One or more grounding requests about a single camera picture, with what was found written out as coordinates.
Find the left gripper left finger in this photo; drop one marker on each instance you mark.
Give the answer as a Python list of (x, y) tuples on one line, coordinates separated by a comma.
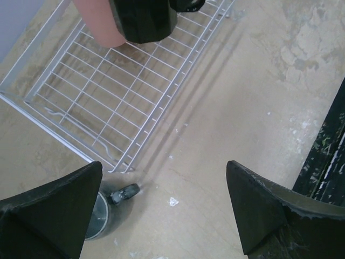
[(50, 221)]

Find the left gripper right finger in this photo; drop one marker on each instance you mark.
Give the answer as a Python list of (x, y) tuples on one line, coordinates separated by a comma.
[(276, 222)]

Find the grey-blue round mug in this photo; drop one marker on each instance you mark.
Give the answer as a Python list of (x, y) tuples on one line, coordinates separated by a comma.
[(112, 207)]

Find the pink tumbler cup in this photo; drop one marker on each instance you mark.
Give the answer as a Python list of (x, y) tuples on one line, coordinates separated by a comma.
[(98, 17)]

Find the black faceted mug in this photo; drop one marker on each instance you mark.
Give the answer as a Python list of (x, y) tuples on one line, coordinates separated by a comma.
[(145, 21)]

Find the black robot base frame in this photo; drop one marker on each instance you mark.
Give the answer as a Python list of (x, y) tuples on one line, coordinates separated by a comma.
[(322, 175)]

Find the white wire dish rack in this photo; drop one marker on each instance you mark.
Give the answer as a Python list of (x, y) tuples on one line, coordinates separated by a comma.
[(103, 104)]

